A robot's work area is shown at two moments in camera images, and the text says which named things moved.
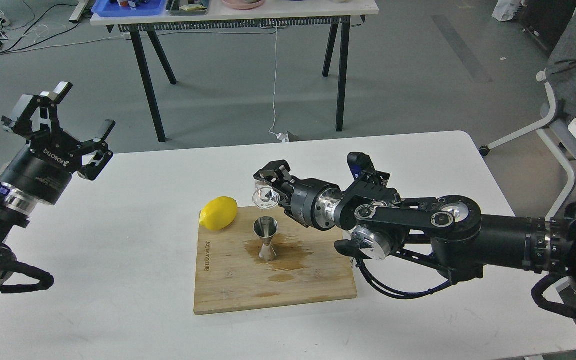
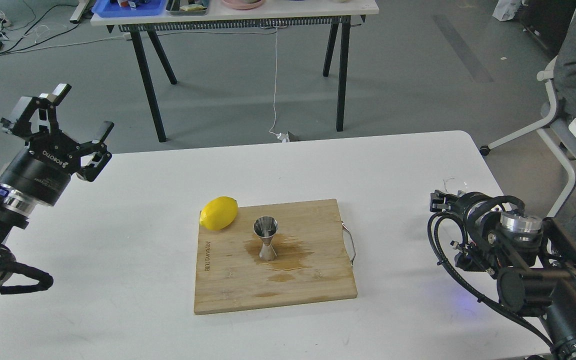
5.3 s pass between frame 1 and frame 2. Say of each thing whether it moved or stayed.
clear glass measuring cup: moved
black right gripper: moved
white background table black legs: stayed
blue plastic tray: stayed
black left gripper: stayed
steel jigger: stayed
